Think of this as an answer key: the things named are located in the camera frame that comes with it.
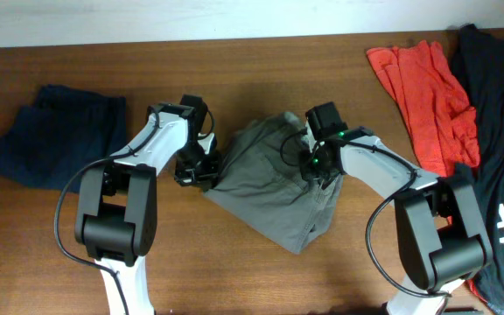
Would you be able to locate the folded navy blue garment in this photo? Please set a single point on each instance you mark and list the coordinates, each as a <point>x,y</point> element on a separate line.
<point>62,131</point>

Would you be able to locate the red orange garment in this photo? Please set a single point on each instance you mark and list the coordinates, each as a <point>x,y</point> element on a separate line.
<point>435,107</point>

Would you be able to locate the black printed t-shirt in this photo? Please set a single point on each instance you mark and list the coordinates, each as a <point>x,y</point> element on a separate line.
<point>478,65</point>

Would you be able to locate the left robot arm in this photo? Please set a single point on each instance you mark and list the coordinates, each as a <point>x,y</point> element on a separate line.
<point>117,214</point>

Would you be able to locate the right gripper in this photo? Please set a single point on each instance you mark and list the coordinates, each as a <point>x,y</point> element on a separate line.
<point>309,171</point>

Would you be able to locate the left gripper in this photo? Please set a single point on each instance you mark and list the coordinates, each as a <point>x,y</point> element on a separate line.
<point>205,175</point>

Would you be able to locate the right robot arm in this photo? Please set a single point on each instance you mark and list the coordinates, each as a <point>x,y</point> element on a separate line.
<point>442,238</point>

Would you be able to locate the grey shorts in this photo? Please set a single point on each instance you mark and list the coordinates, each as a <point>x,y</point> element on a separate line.
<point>258,185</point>

